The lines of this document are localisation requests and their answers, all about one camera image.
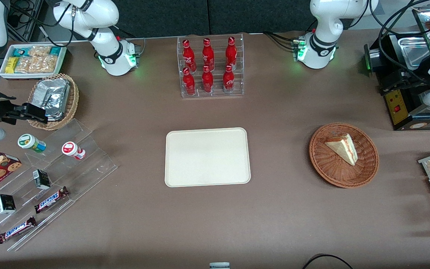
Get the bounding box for black arm base cables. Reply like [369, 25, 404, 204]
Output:
[263, 31, 301, 51]

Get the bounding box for clear bag of crackers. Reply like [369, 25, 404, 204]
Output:
[28, 56, 46, 73]
[43, 55, 59, 73]
[28, 46, 51, 57]
[15, 56, 32, 73]

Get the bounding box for clear acrylic bottle rack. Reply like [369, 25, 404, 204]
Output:
[177, 33, 244, 98]

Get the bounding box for cream rectangular serving tray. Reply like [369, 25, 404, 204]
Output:
[165, 127, 252, 188]

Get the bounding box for round brown wicker basket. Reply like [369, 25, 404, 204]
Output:
[309, 123, 380, 188]

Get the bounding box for clear acrylic stepped stand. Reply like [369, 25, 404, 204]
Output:
[0, 119, 118, 251]

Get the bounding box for silver foil pack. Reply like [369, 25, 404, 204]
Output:
[31, 78, 71, 121]

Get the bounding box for red cola bottle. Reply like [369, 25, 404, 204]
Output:
[183, 67, 196, 96]
[202, 66, 214, 94]
[182, 39, 197, 72]
[223, 65, 235, 93]
[202, 38, 215, 71]
[225, 36, 238, 69]

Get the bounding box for steel food pan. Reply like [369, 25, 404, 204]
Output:
[398, 36, 430, 70]

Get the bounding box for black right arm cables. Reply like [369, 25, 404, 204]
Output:
[12, 0, 75, 47]

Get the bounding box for snickers chocolate bar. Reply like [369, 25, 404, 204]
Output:
[34, 186, 69, 214]
[0, 216, 37, 244]

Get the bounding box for black device with green light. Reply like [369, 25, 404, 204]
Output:
[364, 44, 383, 75]

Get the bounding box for green lid yogurt cup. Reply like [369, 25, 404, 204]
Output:
[18, 134, 47, 153]

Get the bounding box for black food warmer cabinet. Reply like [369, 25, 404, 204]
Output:
[377, 0, 430, 131]

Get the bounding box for white snack tray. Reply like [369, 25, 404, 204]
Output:
[0, 44, 67, 80]

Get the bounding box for triangular sandwich with red filling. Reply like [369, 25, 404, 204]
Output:
[324, 133, 359, 166]

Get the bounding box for black floor cable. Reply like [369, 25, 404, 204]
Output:
[302, 254, 354, 269]

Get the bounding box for light wicker basket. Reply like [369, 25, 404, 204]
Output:
[28, 73, 80, 131]

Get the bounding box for red lid yogurt cup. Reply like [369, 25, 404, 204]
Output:
[62, 142, 86, 160]

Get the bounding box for dark metal frame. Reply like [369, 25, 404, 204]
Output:
[8, 0, 44, 42]

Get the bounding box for small black carton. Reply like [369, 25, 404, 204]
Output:
[32, 169, 51, 190]
[0, 194, 16, 214]

